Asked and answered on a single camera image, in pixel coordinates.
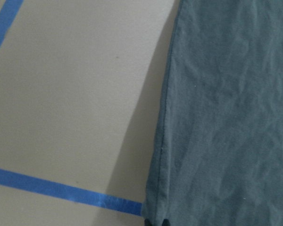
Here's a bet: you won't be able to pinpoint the black printed t-shirt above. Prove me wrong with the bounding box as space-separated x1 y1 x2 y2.
141 0 283 226

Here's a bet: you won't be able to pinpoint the blue tape grid lines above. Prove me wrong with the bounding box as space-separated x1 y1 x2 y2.
0 0 142 217

